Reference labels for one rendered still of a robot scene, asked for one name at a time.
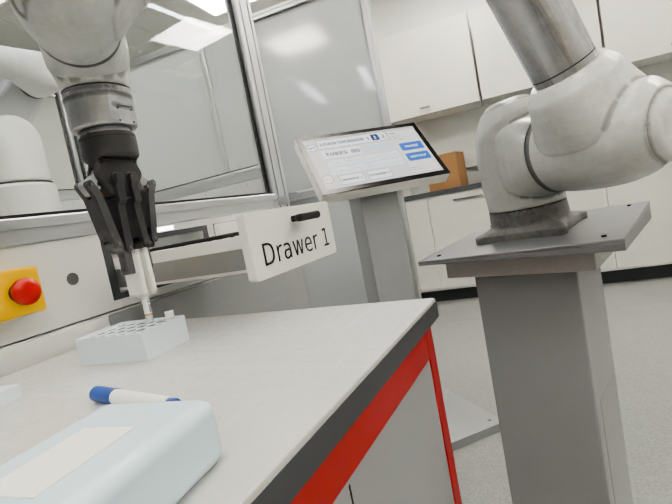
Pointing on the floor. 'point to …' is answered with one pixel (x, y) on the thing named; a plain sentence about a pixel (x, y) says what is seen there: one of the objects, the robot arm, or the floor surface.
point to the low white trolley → (282, 404)
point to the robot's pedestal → (553, 377)
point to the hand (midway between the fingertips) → (138, 272)
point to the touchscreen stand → (382, 210)
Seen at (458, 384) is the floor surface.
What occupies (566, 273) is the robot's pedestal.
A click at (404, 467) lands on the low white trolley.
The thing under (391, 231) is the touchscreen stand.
